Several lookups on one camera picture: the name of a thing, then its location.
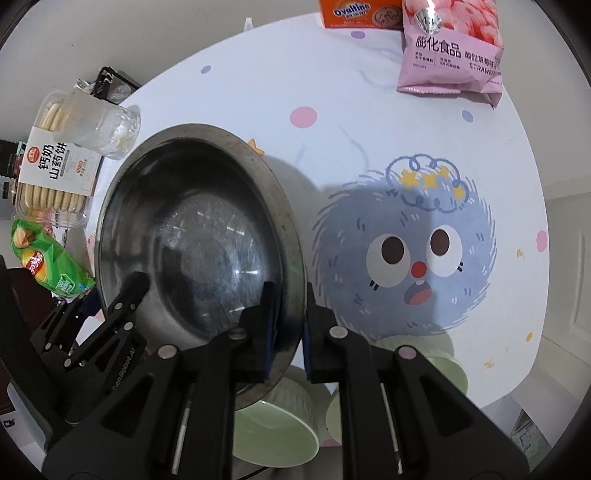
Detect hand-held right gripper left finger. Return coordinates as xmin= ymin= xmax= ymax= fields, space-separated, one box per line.
xmin=44 ymin=281 xmax=282 ymax=480

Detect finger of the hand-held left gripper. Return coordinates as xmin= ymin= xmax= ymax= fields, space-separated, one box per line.
xmin=30 ymin=295 xmax=102 ymax=358
xmin=62 ymin=271 xmax=151 ymax=372

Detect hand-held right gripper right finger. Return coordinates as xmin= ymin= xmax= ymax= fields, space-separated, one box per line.
xmin=302 ymin=281 xmax=529 ymax=480

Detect large steel bowl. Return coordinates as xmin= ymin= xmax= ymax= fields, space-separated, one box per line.
xmin=95 ymin=124 xmax=309 ymax=409

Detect green ceramic bowl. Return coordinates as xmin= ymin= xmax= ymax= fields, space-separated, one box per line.
xmin=323 ymin=335 xmax=469 ymax=448
xmin=231 ymin=376 xmax=331 ymax=478

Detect dark brown cabinet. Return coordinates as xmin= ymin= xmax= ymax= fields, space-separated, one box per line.
xmin=0 ymin=265 xmax=56 ymax=324

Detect green potato chips bag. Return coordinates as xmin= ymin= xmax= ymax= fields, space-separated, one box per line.
xmin=10 ymin=218 xmax=97 ymax=296

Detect clear plastic cookie package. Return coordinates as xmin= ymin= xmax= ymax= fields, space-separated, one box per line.
xmin=11 ymin=90 xmax=105 ymax=229

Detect clear plastic cup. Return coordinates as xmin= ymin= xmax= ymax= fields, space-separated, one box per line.
xmin=55 ymin=88 xmax=141 ymax=160

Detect cartoon printed tablecloth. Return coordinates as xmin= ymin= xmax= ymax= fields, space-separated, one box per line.
xmin=60 ymin=13 xmax=551 ymax=480

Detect black packet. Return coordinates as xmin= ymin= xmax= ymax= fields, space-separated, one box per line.
xmin=95 ymin=67 xmax=141 ymax=106

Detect pink snack bag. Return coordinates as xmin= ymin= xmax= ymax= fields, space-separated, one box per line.
xmin=397 ymin=0 xmax=504 ymax=108

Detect orange biscuit box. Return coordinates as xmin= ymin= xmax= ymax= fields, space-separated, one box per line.
xmin=321 ymin=0 xmax=403 ymax=31

